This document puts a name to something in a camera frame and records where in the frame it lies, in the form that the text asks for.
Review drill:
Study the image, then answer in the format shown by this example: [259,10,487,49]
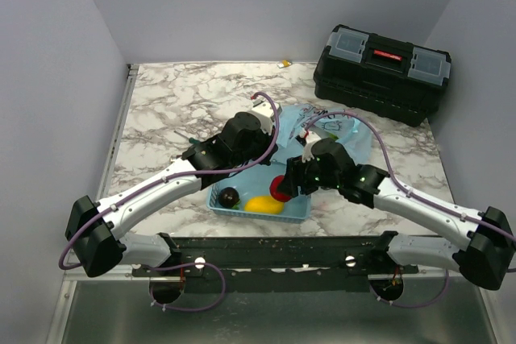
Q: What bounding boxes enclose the black plastic toolbox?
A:
[313,25,452,127]

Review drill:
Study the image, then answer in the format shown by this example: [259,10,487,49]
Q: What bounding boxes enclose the dark purple fake mangosteen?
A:
[217,187,241,209]

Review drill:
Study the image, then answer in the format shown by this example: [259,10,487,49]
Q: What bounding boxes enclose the aluminium extrusion bar left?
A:
[64,265,134,281]

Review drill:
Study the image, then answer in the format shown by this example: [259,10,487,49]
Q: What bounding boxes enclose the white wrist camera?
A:
[297,128,322,163]
[249,99,276,135]

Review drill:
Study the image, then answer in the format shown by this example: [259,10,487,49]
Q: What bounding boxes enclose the yellow fake fruit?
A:
[243,196,285,215]

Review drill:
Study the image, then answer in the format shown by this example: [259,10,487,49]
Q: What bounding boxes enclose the aluminium left side rail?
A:
[94,64,139,202]

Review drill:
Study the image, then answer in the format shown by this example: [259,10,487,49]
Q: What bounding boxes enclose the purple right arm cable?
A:
[302,110,516,308]

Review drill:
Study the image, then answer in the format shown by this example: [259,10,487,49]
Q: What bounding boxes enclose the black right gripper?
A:
[277,151,341,197]

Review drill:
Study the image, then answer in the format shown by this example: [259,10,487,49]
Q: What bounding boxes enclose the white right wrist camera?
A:
[297,128,322,163]

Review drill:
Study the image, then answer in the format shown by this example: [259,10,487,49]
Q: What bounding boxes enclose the small yellow white tag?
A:
[277,60,292,68]

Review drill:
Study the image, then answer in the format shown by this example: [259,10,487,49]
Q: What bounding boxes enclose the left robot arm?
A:
[59,109,280,278]

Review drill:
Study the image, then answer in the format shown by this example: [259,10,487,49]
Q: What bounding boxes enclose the black front mounting rail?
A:
[132,232,418,293]

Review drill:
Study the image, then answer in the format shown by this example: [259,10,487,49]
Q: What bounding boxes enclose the light blue plastic basket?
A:
[206,162,311,223]

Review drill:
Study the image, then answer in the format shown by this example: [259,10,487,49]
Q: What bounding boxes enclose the smooth red fake apple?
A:
[269,175,292,203]

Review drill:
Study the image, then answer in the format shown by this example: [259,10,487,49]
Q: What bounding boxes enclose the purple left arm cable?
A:
[58,91,281,313]

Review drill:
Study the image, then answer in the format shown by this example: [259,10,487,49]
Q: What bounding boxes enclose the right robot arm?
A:
[271,139,515,290]

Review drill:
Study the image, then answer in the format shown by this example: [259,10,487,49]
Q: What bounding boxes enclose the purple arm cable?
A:
[302,110,516,308]
[58,91,281,313]

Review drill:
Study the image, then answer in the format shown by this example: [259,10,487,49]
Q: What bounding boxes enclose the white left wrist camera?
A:
[249,99,276,135]

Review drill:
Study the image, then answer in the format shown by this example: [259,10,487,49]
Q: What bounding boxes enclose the light blue plastic bag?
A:
[272,103,372,168]

